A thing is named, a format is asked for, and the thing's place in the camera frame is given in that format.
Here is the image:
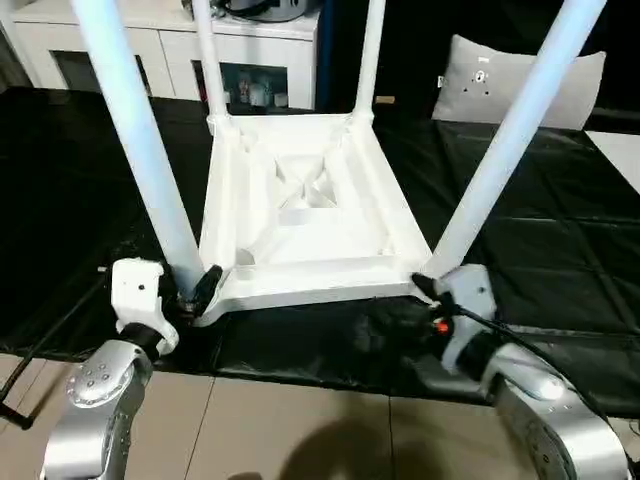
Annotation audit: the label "grey cushion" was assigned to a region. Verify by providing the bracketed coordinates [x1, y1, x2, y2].
[432, 34, 607, 131]

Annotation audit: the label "black table mat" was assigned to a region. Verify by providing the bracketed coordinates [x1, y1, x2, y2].
[0, 85, 640, 406]

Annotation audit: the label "white flat board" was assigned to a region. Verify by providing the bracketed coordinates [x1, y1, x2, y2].
[585, 130, 640, 197]

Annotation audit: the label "black metal frame leg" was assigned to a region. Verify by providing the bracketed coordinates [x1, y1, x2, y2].
[0, 400, 35, 429]

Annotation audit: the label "dark items on cabinet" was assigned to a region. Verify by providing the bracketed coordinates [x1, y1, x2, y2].
[185, 0, 321, 23]

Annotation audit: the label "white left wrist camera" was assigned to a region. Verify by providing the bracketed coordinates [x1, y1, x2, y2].
[108, 258, 181, 357]

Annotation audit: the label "white plastic table top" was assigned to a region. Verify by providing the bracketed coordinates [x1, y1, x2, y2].
[190, 110, 437, 327]

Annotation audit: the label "white glass-door cabinet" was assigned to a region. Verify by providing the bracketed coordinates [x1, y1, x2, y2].
[5, 0, 321, 109]

